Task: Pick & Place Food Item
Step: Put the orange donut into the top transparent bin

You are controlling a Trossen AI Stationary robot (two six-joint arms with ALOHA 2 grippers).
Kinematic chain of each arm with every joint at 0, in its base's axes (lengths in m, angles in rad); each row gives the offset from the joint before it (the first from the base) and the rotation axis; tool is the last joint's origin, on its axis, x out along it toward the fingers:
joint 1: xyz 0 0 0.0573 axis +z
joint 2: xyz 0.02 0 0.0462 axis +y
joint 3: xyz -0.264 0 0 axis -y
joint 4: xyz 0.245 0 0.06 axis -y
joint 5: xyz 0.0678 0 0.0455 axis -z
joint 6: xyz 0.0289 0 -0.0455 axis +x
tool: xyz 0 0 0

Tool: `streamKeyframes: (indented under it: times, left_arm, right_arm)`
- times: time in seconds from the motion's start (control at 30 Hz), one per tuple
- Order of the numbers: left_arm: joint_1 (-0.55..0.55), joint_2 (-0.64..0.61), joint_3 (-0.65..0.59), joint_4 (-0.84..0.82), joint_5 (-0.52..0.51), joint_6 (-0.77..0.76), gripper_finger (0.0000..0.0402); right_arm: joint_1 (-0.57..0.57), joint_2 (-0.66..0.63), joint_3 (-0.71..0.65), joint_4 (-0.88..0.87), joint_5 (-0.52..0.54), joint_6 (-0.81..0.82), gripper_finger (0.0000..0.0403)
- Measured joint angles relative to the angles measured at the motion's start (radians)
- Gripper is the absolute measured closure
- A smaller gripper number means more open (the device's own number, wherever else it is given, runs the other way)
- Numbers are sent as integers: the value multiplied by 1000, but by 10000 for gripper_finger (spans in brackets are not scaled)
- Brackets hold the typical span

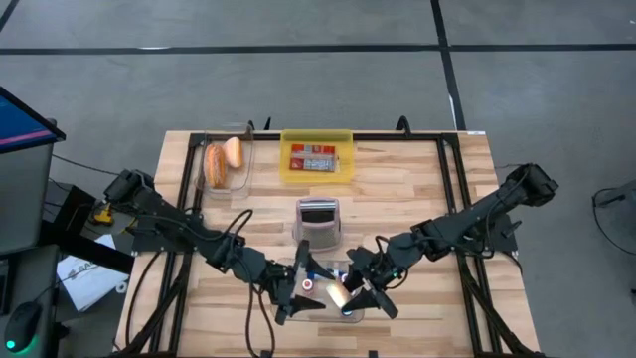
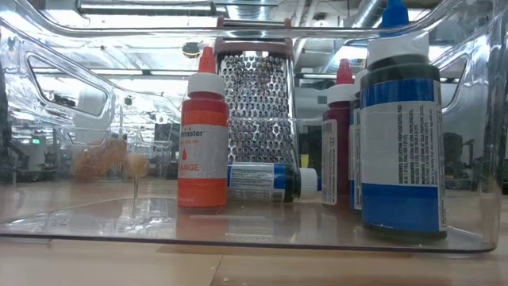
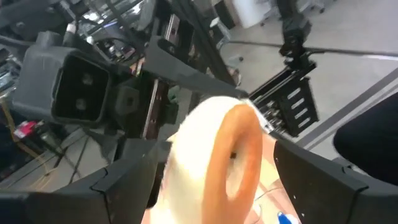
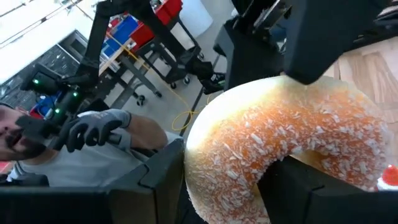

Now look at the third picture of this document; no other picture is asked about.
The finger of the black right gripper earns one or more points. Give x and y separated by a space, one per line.
174 62

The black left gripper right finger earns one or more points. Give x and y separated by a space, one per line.
326 199

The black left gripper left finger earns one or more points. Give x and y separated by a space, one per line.
109 202

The blue cap ink bottle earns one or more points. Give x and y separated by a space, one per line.
284 218

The person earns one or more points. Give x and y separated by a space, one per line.
373 143

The red box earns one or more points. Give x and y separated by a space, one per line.
25 129

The silver metal bracket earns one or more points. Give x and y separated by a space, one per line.
173 29

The black slotted arm base plate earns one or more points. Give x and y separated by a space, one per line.
281 118

